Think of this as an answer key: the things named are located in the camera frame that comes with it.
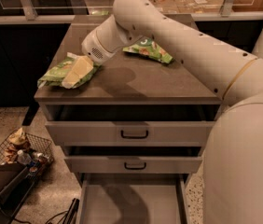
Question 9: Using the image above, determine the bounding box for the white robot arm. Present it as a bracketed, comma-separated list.
[81, 0, 263, 224]

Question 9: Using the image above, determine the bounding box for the middle drawer black handle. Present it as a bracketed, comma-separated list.
[64, 154, 203, 175]

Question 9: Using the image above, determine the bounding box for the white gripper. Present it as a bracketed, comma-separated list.
[62, 29, 114, 89]

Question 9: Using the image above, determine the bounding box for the green jalapeno chip bag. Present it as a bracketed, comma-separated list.
[37, 52, 101, 89]

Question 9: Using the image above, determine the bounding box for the crumpled snack bag in basket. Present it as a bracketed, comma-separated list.
[4, 128, 31, 163]

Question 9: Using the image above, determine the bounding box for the green chip bag white logo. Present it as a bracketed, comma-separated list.
[122, 38, 173, 64]

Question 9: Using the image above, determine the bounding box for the black cable on floor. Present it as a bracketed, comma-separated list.
[13, 197, 80, 224]

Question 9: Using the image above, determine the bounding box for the open bottom drawer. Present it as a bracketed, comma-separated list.
[76, 174, 191, 224]

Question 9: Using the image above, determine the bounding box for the black wire basket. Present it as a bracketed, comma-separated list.
[0, 133, 54, 181]

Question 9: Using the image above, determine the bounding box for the grey drawer cabinet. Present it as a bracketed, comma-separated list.
[34, 13, 224, 224]

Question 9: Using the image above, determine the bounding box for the clear plastic bottle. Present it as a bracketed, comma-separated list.
[17, 149, 32, 165]

